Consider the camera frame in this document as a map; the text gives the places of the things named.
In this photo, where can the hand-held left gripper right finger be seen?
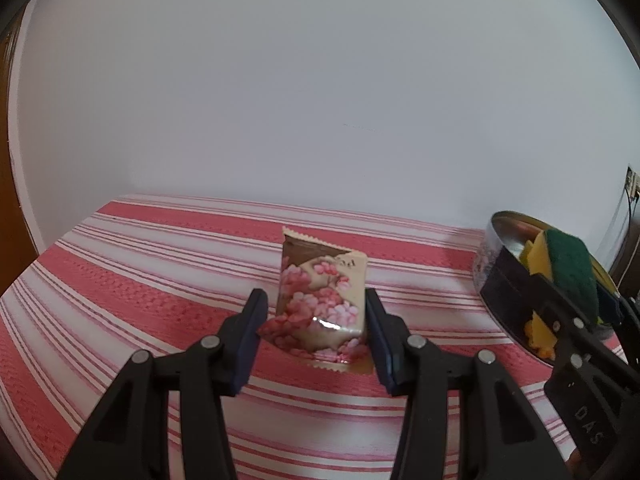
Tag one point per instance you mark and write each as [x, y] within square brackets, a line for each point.
[382, 350]

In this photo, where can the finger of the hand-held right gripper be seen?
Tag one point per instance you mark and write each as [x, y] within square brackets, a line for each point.
[610, 307]
[565, 315]

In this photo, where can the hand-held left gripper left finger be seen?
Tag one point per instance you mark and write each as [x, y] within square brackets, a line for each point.
[247, 345]

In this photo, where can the yellow green scouring sponge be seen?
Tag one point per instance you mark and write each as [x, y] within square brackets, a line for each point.
[570, 265]

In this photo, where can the round metal cookie tin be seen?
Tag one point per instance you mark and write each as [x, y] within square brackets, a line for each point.
[510, 310]

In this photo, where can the pink floral snack packet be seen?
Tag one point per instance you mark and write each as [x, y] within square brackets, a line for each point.
[320, 300]

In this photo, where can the red white striped cloth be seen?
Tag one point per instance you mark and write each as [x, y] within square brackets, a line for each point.
[150, 270]

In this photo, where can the brown wooden panel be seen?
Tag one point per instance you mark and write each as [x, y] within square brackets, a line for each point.
[12, 220]

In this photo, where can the wall socket plate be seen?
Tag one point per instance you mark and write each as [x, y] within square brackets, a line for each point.
[632, 180]

